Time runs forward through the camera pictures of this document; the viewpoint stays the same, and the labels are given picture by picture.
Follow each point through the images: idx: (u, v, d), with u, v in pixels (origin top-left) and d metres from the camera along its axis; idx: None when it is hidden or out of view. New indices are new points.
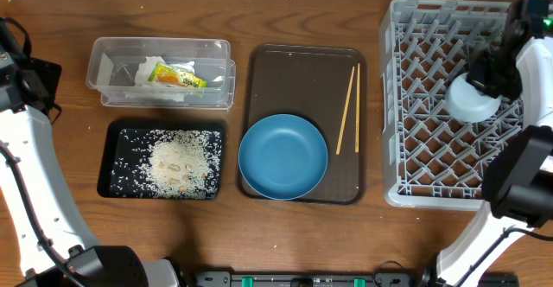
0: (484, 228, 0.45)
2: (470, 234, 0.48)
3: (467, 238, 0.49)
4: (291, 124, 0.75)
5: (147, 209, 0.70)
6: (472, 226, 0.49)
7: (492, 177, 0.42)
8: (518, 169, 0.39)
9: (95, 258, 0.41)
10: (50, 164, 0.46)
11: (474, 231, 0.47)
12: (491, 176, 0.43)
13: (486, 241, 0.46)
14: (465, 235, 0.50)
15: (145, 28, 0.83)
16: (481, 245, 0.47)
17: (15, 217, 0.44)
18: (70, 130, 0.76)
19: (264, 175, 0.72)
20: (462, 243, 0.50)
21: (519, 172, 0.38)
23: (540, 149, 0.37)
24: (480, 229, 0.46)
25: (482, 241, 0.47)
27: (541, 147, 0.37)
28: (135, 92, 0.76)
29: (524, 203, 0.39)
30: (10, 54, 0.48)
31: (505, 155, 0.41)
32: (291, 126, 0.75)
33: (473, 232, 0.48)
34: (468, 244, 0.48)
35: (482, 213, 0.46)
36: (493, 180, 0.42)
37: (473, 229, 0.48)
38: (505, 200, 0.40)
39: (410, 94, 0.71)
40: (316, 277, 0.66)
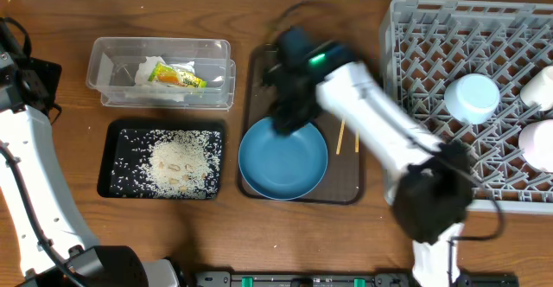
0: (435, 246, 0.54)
2: (429, 258, 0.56)
3: (426, 260, 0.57)
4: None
5: (147, 210, 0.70)
6: (424, 252, 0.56)
7: (404, 219, 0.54)
8: (424, 207, 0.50)
9: (95, 258, 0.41)
10: (50, 164, 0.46)
11: (427, 253, 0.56)
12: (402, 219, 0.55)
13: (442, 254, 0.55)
14: (422, 258, 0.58)
15: (145, 28, 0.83)
16: (440, 255, 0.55)
17: (15, 217, 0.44)
18: (70, 130, 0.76)
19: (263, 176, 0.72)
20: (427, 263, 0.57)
21: (425, 210, 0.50)
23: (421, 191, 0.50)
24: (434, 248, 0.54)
25: (439, 253, 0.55)
27: (422, 186, 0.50)
28: (136, 92, 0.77)
29: (448, 221, 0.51)
30: (9, 54, 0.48)
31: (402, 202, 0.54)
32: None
33: (429, 254, 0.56)
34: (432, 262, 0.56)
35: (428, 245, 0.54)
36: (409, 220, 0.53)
37: (429, 254, 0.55)
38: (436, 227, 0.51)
39: (409, 94, 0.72)
40: (316, 277, 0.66)
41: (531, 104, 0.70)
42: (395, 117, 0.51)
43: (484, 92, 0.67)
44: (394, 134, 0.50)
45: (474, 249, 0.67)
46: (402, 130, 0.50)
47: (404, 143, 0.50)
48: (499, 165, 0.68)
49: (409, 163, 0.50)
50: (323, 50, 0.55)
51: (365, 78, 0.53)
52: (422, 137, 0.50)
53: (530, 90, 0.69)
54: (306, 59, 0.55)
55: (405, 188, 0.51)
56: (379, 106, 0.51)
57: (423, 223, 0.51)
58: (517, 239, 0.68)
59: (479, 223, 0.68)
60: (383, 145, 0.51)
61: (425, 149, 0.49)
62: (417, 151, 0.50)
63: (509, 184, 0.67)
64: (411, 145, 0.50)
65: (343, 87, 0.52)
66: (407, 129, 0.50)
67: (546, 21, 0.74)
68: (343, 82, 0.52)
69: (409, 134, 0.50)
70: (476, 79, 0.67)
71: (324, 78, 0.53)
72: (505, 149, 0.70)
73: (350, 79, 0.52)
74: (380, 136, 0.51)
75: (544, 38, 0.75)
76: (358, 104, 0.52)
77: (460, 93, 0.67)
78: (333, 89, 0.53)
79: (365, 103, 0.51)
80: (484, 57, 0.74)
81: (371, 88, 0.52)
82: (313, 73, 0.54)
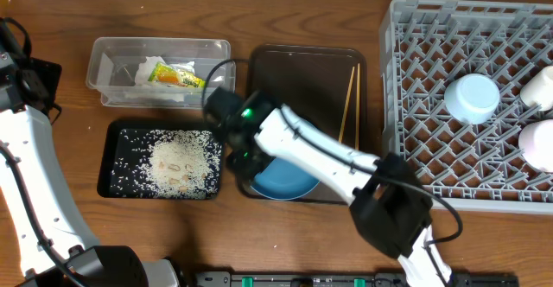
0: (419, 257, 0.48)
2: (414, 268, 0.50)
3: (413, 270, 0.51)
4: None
5: (147, 210, 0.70)
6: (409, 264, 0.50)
7: (374, 241, 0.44)
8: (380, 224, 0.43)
9: (95, 258, 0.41)
10: (50, 163, 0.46)
11: (411, 264, 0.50)
12: (372, 243, 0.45)
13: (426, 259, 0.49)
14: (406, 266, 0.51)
15: (145, 28, 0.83)
16: (422, 260, 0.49)
17: (15, 217, 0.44)
18: (69, 131, 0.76)
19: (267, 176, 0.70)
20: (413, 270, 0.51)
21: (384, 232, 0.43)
23: (372, 215, 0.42)
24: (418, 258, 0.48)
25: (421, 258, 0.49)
27: (374, 209, 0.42)
28: (135, 92, 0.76)
29: (413, 233, 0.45)
30: (10, 54, 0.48)
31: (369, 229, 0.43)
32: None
33: (413, 265, 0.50)
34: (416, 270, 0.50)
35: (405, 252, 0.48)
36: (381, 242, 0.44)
37: (413, 265, 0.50)
38: (404, 242, 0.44)
39: (410, 94, 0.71)
40: (316, 277, 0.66)
41: (531, 104, 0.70)
42: (330, 149, 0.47)
43: (484, 92, 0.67)
44: (334, 164, 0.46)
45: (473, 249, 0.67)
46: (340, 160, 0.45)
47: (346, 169, 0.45)
48: (499, 165, 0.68)
49: (356, 188, 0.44)
50: (250, 104, 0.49)
51: (294, 118, 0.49)
52: (360, 159, 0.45)
53: (530, 90, 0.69)
54: (238, 119, 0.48)
55: (356, 215, 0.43)
56: (314, 142, 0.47)
57: (385, 245, 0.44)
58: (516, 239, 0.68)
59: (479, 224, 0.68)
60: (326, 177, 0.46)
61: (368, 171, 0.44)
62: (362, 175, 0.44)
63: (509, 184, 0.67)
64: (352, 172, 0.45)
65: (274, 134, 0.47)
66: (344, 156, 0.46)
67: (546, 21, 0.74)
68: (272, 127, 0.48)
69: (347, 161, 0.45)
70: (476, 79, 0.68)
71: (258, 128, 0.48)
72: (505, 149, 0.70)
73: (281, 122, 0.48)
74: (321, 167, 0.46)
75: (544, 38, 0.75)
76: (292, 145, 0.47)
77: (460, 92, 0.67)
78: (267, 140, 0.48)
79: (301, 142, 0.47)
80: (484, 57, 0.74)
81: (301, 127, 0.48)
82: (246, 129, 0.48)
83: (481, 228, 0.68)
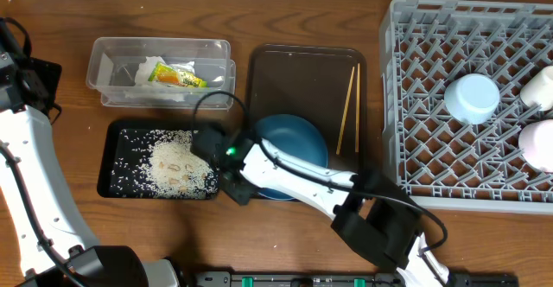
0: (416, 264, 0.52)
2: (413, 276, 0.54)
3: (414, 278, 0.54)
4: (273, 126, 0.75)
5: (147, 210, 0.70)
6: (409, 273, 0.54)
7: (368, 257, 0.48)
8: (366, 235, 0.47)
9: (95, 258, 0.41)
10: (50, 163, 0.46)
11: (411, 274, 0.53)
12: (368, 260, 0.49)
13: (423, 267, 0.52)
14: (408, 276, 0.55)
15: (145, 28, 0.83)
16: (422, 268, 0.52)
17: (15, 217, 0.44)
18: (69, 130, 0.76)
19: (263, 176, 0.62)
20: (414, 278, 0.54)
21: (372, 245, 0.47)
23: (355, 228, 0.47)
24: (414, 266, 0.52)
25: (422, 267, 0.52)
27: (354, 221, 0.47)
28: (135, 92, 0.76)
29: (404, 242, 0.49)
30: (10, 54, 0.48)
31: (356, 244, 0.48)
32: (270, 130, 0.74)
33: (412, 274, 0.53)
34: (418, 277, 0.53)
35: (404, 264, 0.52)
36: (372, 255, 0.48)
37: (412, 273, 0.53)
38: (397, 251, 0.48)
39: (410, 94, 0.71)
40: (316, 277, 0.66)
41: (531, 104, 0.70)
42: (309, 171, 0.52)
43: (484, 92, 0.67)
44: (314, 187, 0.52)
45: (473, 249, 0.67)
46: (317, 181, 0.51)
47: (325, 190, 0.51)
48: (499, 165, 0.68)
49: (336, 205, 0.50)
50: (233, 143, 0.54)
51: (273, 148, 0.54)
52: (338, 177, 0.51)
53: (530, 90, 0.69)
54: (222, 156, 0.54)
55: (341, 232, 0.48)
56: (294, 167, 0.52)
57: (378, 257, 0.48)
58: (516, 239, 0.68)
59: (479, 223, 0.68)
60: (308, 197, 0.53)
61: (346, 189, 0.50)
62: (340, 192, 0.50)
63: (509, 184, 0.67)
64: (332, 192, 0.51)
65: (256, 164, 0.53)
66: (323, 177, 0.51)
67: (546, 21, 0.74)
68: (255, 158, 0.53)
69: (327, 181, 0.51)
70: (473, 80, 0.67)
71: (242, 163, 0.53)
72: (505, 149, 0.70)
73: (261, 153, 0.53)
74: (302, 188, 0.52)
75: (544, 38, 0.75)
76: (272, 172, 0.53)
77: (460, 93, 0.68)
78: (251, 170, 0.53)
79: (282, 169, 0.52)
80: (484, 57, 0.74)
81: (281, 155, 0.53)
82: (231, 164, 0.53)
83: (482, 228, 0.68)
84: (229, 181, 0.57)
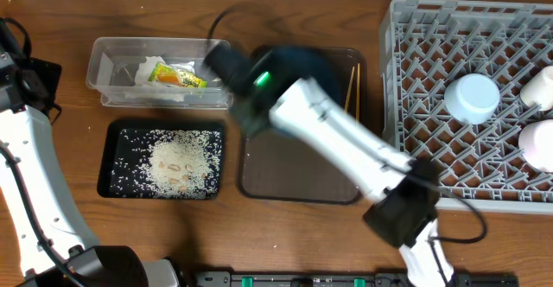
0: (418, 253, 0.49)
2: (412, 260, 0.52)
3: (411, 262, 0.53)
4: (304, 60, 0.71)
5: (147, 210, 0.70)
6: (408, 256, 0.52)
7: (388, 233, 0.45)
8: (397, 219, 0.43)
9: (95, 258, 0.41)
10: (50, 163, 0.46)
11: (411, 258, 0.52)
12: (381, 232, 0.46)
13: (426, 257, 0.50)
14: (408, 257, 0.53)
15: (145, 28, 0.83)
16: (425, 258, 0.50)
17: (15, 217, 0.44)
18: (69, 130, 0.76)
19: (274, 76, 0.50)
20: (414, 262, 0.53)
21: (401, 228, 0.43)
23: (394, 210, 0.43)
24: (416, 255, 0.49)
25: (424, 258, 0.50)
27: (395, 204, 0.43)
28: (135, 92, 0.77)
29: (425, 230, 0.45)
30: (10, 54, 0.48)
31: (374, 217, 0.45)
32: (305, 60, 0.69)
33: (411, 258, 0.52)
34: (418, 263, 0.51)
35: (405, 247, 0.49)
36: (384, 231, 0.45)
37: (409, 257, 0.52)
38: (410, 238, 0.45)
39: (410, 94, 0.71)
40: (316, 277, 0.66)
41: (531, 104, 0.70)
42: (359, 135, 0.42)
43: (486, 91, 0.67)
44: (364, 156, 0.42)
45: (473, 249, 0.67)
46: (370, 152, 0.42)
47: (378, 166, 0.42)
48: (499, 165, 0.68)
49: (387, 188, 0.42)
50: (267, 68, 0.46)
51: (320, 98, 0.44)
52: (392, 157, 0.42)
53: (530, 90, 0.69)
54: (247, 81, 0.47)
55: (378, 208, 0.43)
56: (341, 127, 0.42)
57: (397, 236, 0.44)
58: (516, 238, 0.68)
59: (479, 224, 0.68)
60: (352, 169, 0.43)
61: (401, 171, 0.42)
62: (394, 174, 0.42)
63: (509, 184, 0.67)
64: (384, 169, 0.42)
65: (300, 108, 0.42)
66: (376, 151, 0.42)
67: (546, 21, 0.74)
68: (297, 102, 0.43)
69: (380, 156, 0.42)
70: (473, 79, 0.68)
71: (277, 99, 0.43)
72: (505, 149, 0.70)
73: (305, 98, 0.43)
74: (349, 155, 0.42)
75: (544, 38, 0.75)
76: (316, 124, 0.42)
77: (460, 93, 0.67)
78: (289, 116, 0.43)
79: (327, 124, 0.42)
80: (484, 57, 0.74)
81: (329, 107, 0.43)
82: (260, 96, 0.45)
83: (482, 227, 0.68)
84: (244, 111, 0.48)
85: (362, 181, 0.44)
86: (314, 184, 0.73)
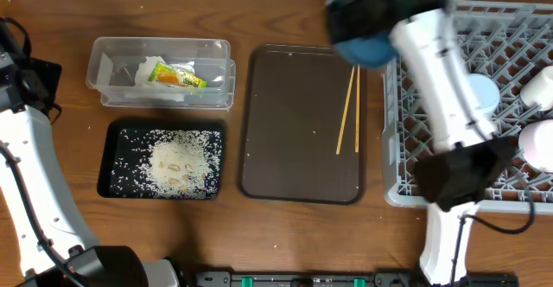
0: (444, 222, 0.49)
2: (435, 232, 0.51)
3: (434, 239, 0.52)
4: None
5: (147, 210, 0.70)
6: (433, 228, 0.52)
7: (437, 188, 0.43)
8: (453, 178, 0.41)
9: (95, 258, 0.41)
10: (50, 163, 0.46)
11: (436, 231, 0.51)
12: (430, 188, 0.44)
13: (450, 233, 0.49)
14: (431, 234, 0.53)
15: (145, 28, 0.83)
16: (449, 237, 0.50)
17: (15, 218, 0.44)
18: (69, 130, 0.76)
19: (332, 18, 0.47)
20: (433, 241, 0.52)
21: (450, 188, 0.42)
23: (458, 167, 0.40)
24: (441, 226, 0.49)
25: (448, 234, 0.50)
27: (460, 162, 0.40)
28: (135, 92, 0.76)
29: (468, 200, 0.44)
30: (9, 54, 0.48)
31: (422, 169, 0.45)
32: None
33: (436, 230, 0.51)
34: (439, 240, 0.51)
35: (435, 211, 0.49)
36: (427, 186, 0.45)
37: (435, 231, 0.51)
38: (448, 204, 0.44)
39: (410, 94, 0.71)
40: (316, 277, 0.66)
41: (531, 104, 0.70)
42: (462, 85, 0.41)
43: (485, 91, 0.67)
44: (457, 105, 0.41)
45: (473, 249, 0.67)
46: (466, 105, 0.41)
47: (465, 120, 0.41)
48: None
49: (459, 143, 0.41)
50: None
51: (450, 32, 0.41)
52: (482, 123, 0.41)
53: (530, 90, 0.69)
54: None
55: (444, 162, 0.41)
56: (453, 69, 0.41)
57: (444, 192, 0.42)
58: (516, 238, 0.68)
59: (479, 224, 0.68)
60: (439, 111, 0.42)
61: (483, 136, 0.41)
62: (475, 135, 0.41)
63: (509, 184, 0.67)
64: (469, 127, 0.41)
65: (423, 35, 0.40)
66: (471, 108, 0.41)
67: (546, 21, 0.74)
68: (425, 28, 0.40)
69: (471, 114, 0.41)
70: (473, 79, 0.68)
71: (411, 18, 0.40)
72: None
73: (435, 28, 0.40)
74: (441, 97, 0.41)
75: (544, 37, 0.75)
76: (431, 57, 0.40)
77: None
78: (412, 29, 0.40)
79: (441, 62, 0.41)
80: (484, 57, 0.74)
81: (452, 47, 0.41)
82: (401, 6, 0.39)
83: (482, 227, 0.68)
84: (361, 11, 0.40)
85: (436, 115, 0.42)
86: (314, 184, 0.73)
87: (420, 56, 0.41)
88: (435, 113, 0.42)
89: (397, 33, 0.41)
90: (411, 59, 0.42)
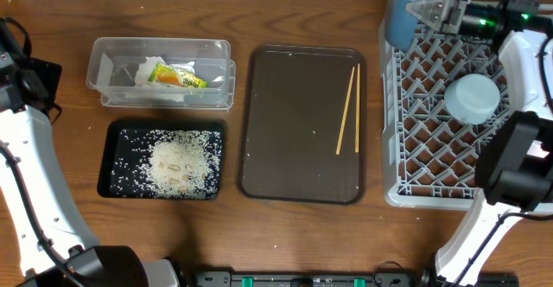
0: (479, 217, 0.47)
2: (467, 226, 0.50)
3: (463, 232, 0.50)
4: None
5: (147, 210, 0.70)
6: (466, 221, 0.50)
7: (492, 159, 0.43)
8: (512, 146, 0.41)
9: (95, 258, 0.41)
10: (50, 163, 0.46)
11: (469, 225, 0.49)
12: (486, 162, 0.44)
13: (483, 230, 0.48)
14: (460, 227, 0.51)
15: (145, 28, 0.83)
16: (479, 233, 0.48)
17: (15, 217, 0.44)
18: (70, 130, 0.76)
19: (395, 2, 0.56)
20: (460, 234, 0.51)
21: (505, 159, 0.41)
23: (523, 133, 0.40)
24: (477, 220, 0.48)
25: (479, 231, 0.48)
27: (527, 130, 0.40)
28: (135, 92, 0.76)
29: (516, 193, 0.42)
30: (10, 54, 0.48)
31: (486, 149, 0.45)
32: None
33: (469, 225, 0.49)
34: (467, 234, 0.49)
35: (477, 200, 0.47)
36: (484, 167, 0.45)
37: (467, 224, 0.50)
38: (498, 194, 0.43)
39: (410, 95, 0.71)
40: (316, 277, 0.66)
41: None
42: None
43: (488, 95, 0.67)
44: (540, 89, 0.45)
45: None
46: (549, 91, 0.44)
47: (542, 103, 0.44)
48: None
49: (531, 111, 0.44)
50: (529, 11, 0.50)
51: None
52: None
53: None
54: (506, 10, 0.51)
55: (510, 124, 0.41)
56: (548, 70, 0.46)
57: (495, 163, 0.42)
58: (516, 238, 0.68)
59: None
60: (521, 91, 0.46)
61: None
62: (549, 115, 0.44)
63: None
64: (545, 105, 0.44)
65: (527, 41, 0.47)
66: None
67: None
68: (531, 40, 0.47)
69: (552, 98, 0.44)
70: (479, 81, 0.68)
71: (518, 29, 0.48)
72: None
73: (538, 41, 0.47)
74: (529, 78, 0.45)
75: None
76: (530, 54, 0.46)
77: (457, 88, 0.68)
78: (518, 36, 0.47)
79: (537, 60, 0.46)
80: (484, 57, 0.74)
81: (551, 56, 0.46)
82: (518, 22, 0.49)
83: None
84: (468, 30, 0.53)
85: (514, 96, 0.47)
86: (315, 184, 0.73)
87: (518, 54, 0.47)
88: (518, 90, 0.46)
89: (509, 39, 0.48)
90: (511, 58, 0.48)
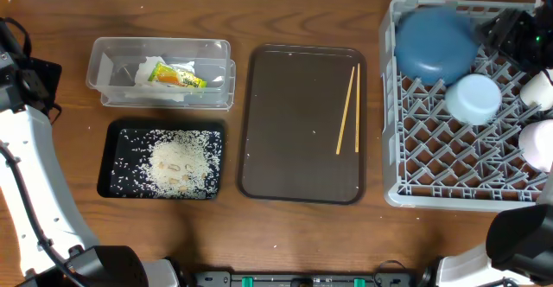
0: (484, 270, 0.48)
2: (471, 264, 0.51)
3: (466, 265, 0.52)
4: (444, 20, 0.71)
5: (148, 210, 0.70)
6: (473, 259, 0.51)
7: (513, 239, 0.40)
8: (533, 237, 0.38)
9: (95, 258, 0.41)
10: (50, 164, 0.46)
11: (473, 266, 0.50)
12: (505, 235, 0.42)
13: (483, 277, 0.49)
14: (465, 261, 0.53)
15: (145, 28, 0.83)
16: (479, 279, 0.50)
17: (15, 217, 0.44)
18: (70, 130, 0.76)
19: (461, 35, 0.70)
20: (463, 265, 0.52)
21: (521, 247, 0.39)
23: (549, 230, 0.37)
24: (480, 269, 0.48)
25: (479, 277, 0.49)
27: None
28: (135, 92, 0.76)
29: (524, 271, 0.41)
30: (9, 54, 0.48)
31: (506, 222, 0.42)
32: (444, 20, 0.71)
33: (473, 267, 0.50)
34: (468, 271, 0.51)
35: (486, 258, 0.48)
36: (500, 239, 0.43)
37: (473, 263, 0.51)
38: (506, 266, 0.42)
39: (410, 95, 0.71)
40: (316, 277, 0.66)
41: (531, 103, 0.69)
42: None
43: (486, 97, 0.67)
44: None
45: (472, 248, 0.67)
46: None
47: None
48: (499, 165, 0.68)
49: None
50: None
51: None
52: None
53: (530, 90, 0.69)
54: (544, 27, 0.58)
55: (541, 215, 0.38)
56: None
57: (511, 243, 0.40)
58: None
59: (481, 223, 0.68)
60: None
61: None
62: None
63: (509, 184, 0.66)
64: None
65: None
66: None
67: None
68: None
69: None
70: (478, 83, 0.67)
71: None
72: (505, 149, 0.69)
73: None
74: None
75: None
76: None
77: (459, 92, 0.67)
78: None
79: None
80: (484, 57, 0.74)
81: None
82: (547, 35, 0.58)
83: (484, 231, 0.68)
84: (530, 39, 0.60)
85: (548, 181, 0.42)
86: (316, 184, 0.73)
87: None
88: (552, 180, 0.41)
89: None
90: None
